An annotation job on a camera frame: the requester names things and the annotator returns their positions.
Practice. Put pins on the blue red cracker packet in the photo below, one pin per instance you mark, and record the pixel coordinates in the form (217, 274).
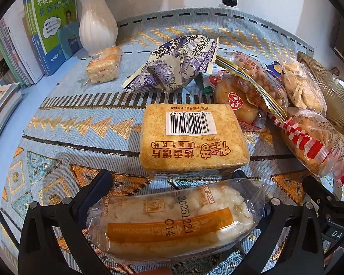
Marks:
(273, 68)

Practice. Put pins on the purple white printed snack bag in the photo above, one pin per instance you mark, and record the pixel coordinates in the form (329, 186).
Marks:
(175, 60)

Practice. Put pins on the clear chip packet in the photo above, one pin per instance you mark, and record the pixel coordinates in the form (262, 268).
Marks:
(301, 88)

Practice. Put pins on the wide toast slice pack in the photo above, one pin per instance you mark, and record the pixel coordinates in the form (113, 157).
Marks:
(189, 149)

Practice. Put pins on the green paperback book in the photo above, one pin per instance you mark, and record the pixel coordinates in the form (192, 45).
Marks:
(51, 25)

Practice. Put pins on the yellow edged peanut packet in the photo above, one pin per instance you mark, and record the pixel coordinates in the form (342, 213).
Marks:
(261, 83)

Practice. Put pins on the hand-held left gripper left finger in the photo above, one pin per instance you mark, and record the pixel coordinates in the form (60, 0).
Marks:
(103, 184)

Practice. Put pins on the brown ribbed basket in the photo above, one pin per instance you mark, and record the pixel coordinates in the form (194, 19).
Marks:
(338, 114)

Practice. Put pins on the upright grey book row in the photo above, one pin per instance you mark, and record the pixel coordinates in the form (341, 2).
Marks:
(14, 51)

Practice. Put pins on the small clear rice cracker pack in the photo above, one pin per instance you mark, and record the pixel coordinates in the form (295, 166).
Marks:
(104, 64)

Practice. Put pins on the blue gold patterned tablecloth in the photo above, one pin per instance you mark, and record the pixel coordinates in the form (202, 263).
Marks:
(74, 114)

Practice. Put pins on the orange label rice cracker packet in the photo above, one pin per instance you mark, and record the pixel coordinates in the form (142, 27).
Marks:
(166, 223)

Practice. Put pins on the red white striped packet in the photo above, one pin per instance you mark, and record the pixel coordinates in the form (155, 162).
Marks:
(309, 143)

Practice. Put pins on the meat floss cake packet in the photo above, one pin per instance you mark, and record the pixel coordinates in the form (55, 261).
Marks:
(235, 103)

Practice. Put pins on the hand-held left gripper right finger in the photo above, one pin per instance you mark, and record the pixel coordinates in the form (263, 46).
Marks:
(278, 217)

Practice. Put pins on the white ribbed vase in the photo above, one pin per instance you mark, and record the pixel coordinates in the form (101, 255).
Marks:
(97, 25)

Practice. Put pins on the flat book pile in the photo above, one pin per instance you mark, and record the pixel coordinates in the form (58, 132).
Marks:
(3, 103)

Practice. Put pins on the white green small packet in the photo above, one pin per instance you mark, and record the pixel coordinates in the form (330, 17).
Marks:
(207, 83)

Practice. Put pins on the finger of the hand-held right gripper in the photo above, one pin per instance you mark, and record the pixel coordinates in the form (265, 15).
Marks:
(318, 192)

